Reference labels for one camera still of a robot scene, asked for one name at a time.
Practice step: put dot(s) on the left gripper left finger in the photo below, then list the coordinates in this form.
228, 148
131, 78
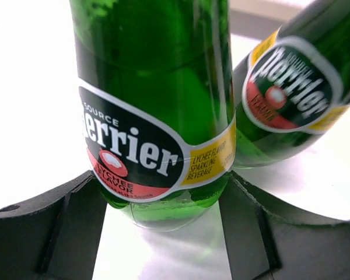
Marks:
54, 235

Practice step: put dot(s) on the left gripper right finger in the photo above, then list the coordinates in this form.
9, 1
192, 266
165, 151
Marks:
268, 238

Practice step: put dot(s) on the green perrier bottle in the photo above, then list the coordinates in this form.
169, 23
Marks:
155, 84
293, 86

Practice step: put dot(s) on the green Perrier bottle front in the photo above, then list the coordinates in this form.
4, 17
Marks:
155, 84

